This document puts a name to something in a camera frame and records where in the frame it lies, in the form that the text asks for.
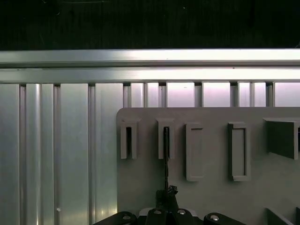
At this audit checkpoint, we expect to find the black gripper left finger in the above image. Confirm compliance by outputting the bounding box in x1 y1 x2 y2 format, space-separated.
93 188 168 225

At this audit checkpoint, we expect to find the grey parts rack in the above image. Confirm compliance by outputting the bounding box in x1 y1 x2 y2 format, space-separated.
116 106 300 225

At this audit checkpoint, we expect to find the RAM stick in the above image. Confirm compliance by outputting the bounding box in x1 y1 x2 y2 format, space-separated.
163 126 171 191

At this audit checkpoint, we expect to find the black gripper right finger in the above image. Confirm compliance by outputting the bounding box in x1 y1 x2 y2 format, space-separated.
167 184 242 225

